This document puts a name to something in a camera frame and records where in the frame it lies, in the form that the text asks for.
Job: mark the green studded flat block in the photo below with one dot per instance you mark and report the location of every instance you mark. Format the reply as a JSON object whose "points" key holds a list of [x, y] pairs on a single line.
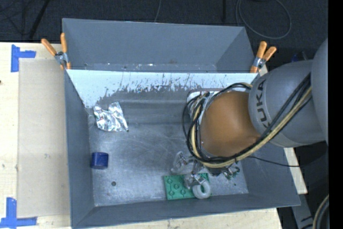
{"points": [[175, 187]]}

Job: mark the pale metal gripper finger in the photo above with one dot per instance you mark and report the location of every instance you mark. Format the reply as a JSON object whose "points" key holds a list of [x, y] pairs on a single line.
{"points": [[194, 181], [180, 162]]}

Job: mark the crumpled silver foil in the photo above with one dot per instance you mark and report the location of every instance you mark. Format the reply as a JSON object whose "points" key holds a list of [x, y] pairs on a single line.
{"points": [[110, 118]]}

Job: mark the pale wood flat board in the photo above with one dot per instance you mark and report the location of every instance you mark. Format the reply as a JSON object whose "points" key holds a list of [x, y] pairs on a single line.
{"points": [[43, 128]]}

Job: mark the grey metal bin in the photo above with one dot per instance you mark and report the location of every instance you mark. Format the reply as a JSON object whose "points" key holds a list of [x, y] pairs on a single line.
{"points": [[150, 158]]}

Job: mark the blue cylinder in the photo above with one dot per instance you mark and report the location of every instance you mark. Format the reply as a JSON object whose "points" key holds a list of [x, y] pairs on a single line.
{"points": [[99, 161]]}

